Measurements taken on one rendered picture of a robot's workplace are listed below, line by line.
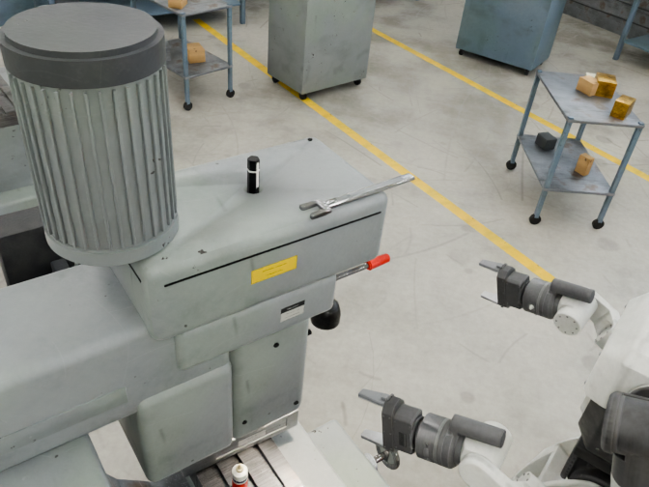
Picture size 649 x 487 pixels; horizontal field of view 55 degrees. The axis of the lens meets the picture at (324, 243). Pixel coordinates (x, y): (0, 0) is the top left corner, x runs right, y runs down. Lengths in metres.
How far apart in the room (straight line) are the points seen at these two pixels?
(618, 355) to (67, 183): 0.91
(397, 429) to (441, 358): 2.23
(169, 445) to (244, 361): 0.21
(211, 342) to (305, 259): 0.22
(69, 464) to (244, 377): 0.35
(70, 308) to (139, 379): 0.16
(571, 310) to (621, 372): 0.41
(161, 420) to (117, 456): 1.85
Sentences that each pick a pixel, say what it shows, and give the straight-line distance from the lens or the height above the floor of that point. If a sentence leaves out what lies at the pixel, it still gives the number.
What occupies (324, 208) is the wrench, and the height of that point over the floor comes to 1.90.
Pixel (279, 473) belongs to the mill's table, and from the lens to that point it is 1.81.
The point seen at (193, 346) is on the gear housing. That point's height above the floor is 1.69.
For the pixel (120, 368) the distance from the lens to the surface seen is 1.08.
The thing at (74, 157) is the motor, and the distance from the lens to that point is 0.87.
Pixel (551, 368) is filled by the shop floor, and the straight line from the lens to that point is 3.66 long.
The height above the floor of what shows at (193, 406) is 1.53.
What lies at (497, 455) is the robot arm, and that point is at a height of 1.54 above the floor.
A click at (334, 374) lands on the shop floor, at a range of 3.30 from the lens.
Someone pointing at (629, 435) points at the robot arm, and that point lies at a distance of 1.08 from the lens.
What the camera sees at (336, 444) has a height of 0.77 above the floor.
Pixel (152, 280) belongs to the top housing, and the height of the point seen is 1.87.
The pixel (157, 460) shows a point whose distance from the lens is 1.30.
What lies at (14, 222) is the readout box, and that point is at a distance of 1.39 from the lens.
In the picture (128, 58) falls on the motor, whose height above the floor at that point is 2.20.
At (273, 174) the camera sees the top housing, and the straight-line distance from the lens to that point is 1.16.
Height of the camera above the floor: 2.50
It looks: 38 degrees down
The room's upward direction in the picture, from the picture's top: 6 degrees clockwise
